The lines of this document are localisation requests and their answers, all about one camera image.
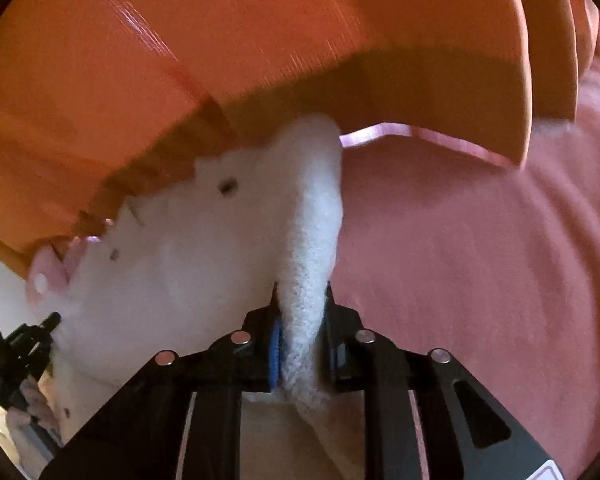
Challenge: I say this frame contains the white fluffy sweater black hearts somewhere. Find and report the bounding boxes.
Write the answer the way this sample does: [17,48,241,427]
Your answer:
[38,115,364,479]

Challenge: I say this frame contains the left hand on gripper handle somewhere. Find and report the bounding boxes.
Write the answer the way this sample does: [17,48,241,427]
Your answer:
[6,377,59,439]

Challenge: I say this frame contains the pink pillow with white dot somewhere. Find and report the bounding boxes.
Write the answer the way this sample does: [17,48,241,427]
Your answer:
[24,236,100,306]

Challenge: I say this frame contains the pink bed sheet white flowers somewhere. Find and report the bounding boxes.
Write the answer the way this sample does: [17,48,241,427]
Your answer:
[239,58,600,480]

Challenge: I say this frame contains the orange curtain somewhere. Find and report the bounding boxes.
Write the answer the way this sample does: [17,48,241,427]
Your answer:
[0,0,600,275]

